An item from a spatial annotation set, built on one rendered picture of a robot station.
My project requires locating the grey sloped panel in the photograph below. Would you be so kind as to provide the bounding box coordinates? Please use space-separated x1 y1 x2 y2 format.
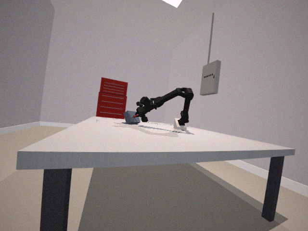
122 111 140 124

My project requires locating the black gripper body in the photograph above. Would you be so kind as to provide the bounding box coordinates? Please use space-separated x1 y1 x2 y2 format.
136 102 150 122

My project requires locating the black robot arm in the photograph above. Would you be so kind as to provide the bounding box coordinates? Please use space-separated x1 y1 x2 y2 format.
136 87 194 126

